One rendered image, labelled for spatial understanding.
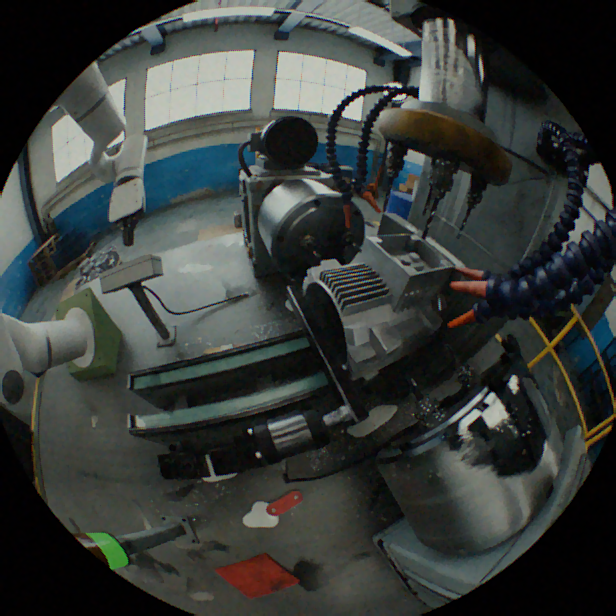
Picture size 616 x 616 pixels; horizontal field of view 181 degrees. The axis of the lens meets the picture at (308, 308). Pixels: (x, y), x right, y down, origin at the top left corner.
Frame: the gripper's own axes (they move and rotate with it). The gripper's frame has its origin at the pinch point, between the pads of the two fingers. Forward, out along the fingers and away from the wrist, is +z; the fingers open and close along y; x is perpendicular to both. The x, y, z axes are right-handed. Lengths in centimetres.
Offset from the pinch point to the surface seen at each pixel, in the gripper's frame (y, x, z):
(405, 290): 46, -30, 22
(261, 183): 37.6, 7.1, -8.9
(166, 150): -110, 382, -342
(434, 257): 57, -27, 19
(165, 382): 6.0, -10.7, 33.4
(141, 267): 4.9, -3.5, 9.2
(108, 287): -6.2, -3.5, 10.8
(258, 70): 114, 264, -500
